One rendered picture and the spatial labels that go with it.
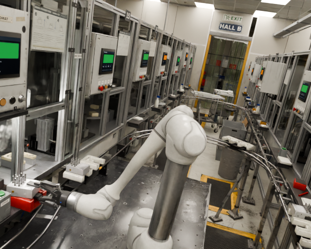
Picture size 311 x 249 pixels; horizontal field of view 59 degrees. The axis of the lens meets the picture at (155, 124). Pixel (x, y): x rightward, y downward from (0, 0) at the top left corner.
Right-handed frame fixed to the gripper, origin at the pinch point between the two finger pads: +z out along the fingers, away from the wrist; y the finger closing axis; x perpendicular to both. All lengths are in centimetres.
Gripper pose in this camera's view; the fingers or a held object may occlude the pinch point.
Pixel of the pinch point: (33, 188)
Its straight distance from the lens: 153.6
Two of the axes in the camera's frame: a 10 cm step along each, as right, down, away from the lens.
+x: -2.4, 2.2, -9.4
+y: 1.6, -9.5, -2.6
